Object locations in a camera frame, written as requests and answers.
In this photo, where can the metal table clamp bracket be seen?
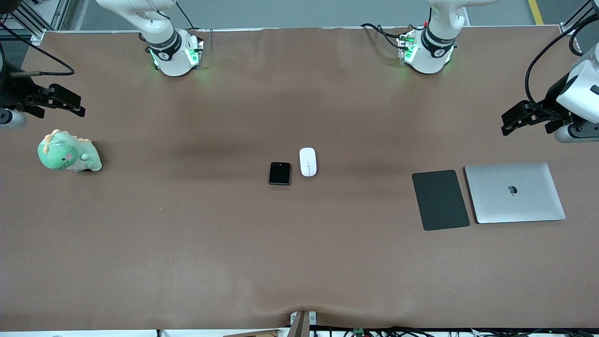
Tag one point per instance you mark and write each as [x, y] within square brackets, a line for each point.
[303, 323]

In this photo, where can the silver laptop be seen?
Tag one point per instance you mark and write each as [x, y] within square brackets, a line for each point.
[514, 193]

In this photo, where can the black mouse pad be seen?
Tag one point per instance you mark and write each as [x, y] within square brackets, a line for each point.
[440, 200]

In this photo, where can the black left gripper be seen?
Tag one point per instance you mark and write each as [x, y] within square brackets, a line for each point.
[553, 98]

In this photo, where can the brown table cover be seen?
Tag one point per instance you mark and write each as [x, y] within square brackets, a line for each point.
[299, 257]

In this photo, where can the aluminium frame profile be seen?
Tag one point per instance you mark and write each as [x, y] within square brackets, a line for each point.
[573, 21]
[42, 16]

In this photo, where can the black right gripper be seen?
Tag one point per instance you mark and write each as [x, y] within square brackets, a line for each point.
[14, 91]

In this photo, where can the white computer mouse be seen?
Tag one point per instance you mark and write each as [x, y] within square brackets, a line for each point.
[308, 162]

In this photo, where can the green dinosaur plush toy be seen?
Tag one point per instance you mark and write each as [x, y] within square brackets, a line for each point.
[63, 154]

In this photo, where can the small green circuit board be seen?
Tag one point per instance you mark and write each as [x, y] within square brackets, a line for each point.
[359, 332]

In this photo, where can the black flip phone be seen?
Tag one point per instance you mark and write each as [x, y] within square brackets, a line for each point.
[279, 173]

